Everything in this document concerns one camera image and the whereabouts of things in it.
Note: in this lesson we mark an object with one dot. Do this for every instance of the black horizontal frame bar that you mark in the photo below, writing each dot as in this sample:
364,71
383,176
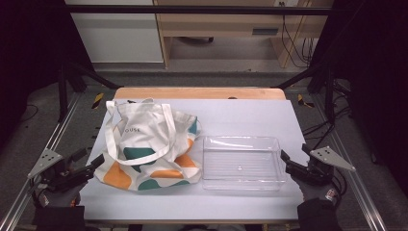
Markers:
192,10

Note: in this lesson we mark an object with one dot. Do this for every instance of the yellow and black tape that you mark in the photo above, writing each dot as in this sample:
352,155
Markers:
303,102
97,100

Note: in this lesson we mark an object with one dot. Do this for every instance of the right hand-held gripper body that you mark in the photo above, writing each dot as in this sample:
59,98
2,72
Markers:
330,156

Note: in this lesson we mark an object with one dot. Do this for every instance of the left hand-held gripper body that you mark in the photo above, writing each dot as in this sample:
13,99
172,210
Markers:
48,162

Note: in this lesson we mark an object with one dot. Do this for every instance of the white patterned tote bag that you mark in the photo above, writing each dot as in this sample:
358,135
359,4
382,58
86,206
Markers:
144,134

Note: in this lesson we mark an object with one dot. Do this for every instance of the white cabinet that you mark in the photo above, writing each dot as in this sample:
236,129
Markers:
118,35

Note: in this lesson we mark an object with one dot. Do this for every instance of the aluminium rail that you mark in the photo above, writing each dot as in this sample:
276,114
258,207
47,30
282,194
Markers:
349,166
54,138

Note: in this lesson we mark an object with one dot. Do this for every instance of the light wooden desk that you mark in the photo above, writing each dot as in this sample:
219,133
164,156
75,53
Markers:
224,24

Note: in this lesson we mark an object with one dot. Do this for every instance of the black frame strut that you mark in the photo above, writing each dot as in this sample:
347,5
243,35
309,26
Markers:
83,75
317,77

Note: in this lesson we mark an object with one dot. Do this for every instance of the person's right hand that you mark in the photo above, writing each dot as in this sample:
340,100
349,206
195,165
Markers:
320,192

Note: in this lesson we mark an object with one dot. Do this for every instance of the clear plastic tray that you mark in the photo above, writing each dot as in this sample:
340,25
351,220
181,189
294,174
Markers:
243,163

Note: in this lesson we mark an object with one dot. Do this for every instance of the black curtain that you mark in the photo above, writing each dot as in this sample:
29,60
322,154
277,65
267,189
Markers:
29,48
375,80

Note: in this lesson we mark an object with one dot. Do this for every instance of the white table mat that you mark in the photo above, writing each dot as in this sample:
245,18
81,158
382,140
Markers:
240,118

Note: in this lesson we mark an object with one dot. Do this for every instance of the person's left hand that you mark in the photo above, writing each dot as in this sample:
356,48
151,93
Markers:
59,199

